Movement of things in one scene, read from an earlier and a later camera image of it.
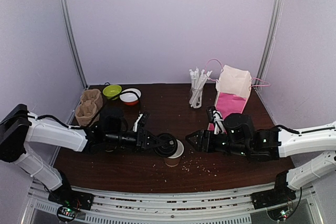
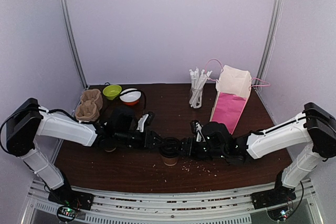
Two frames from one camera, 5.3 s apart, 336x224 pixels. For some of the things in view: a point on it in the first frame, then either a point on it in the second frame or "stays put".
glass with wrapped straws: [198, 79] stays put
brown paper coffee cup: [173, 160] stays put
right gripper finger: [199, 145] → [178, 152]
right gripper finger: [196, 137] → [180, 143]
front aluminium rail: [169, 206] stays put
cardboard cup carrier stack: [91, 105] stays put
